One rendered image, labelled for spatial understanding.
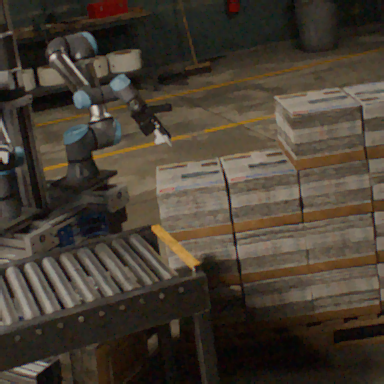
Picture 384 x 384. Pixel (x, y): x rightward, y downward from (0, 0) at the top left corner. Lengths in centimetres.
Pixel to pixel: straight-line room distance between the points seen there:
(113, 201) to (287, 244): 78
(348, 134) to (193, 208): 70
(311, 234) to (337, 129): 45
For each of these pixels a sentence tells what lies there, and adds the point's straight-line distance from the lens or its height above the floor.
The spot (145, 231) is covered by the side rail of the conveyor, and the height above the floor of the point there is 80.
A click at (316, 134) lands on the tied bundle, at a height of 97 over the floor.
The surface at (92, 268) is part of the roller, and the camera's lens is 286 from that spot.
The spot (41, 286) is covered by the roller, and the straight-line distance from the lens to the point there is 280.
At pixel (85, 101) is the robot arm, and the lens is 347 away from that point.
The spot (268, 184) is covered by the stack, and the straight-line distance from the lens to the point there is 342.
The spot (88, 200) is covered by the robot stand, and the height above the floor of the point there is 73.
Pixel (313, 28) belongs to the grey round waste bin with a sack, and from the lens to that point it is 1039.
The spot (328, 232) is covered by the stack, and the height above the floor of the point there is 55.
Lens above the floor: 191
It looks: 15 degrees down
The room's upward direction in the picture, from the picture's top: 9 degrees counter-clockwise
